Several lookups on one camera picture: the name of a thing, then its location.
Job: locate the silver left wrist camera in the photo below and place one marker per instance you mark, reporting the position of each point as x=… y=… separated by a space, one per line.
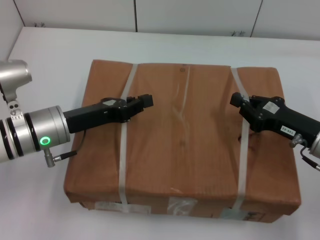
x=12 y=75

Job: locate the printed white box label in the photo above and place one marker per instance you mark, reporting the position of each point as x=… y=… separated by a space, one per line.
x=250 y=215

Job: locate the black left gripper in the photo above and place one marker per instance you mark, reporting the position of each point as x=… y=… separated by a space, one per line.
x=95 y=117

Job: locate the wide white box label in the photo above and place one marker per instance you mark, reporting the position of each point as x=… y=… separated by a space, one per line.
x=112 y=207

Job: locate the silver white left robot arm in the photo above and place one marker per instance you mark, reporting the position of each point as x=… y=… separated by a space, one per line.
x=30 y=135

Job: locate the brown cardboard box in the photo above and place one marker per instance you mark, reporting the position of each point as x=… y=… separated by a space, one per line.
x=180 y=155

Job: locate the clear sealing tape strip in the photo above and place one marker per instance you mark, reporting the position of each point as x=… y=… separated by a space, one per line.
x=183 y=130

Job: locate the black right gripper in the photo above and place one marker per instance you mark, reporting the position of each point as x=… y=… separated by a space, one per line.
x=275 y=117

